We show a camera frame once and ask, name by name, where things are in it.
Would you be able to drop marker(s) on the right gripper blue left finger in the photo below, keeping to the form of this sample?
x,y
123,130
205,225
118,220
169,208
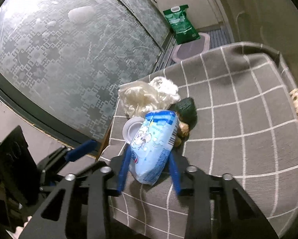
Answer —
x,y
124,167

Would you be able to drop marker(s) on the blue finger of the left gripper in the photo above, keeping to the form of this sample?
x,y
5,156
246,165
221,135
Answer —
x,y
85,148

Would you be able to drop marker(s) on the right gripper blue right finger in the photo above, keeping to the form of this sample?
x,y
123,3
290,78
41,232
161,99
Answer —
x,y
175,173

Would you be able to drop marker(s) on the white plastic lid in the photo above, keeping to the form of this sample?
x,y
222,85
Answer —
x,y
131,127

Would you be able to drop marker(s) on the ginger root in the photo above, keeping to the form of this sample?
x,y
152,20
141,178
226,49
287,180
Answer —
x,y
182,132

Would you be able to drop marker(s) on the dark green avocado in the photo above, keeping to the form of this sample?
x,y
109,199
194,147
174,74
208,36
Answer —
x,y
186,111

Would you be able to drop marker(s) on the white plastic bag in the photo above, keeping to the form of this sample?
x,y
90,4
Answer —
x,y
138,98

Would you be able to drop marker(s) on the white kitchen cabinets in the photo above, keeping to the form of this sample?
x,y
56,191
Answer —
x,y
186,2

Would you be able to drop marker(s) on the grey checked tablecloth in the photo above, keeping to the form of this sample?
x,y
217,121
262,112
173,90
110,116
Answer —
x,y
246,126

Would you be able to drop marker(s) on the frosted glass sliding door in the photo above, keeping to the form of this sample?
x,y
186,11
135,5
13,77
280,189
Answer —
x,y
62,61

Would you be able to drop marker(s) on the oval pink grey mat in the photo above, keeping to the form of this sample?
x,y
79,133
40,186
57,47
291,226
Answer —
x,y
190,49

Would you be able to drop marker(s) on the green rice bag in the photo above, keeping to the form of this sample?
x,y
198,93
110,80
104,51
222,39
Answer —
x,y
180,24

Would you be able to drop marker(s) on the white refrigerator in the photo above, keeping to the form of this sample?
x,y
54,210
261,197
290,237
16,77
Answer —
x,y
270,22

